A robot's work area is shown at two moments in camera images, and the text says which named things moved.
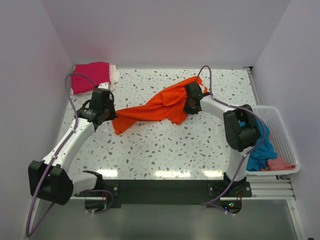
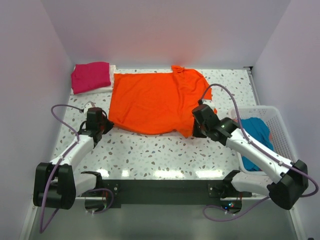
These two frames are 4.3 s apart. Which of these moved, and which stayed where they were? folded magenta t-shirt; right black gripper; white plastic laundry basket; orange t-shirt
Moved: right black gripper; orange t-shirt
Stayed: white plastic laundry basket; folded magenta t-shirt
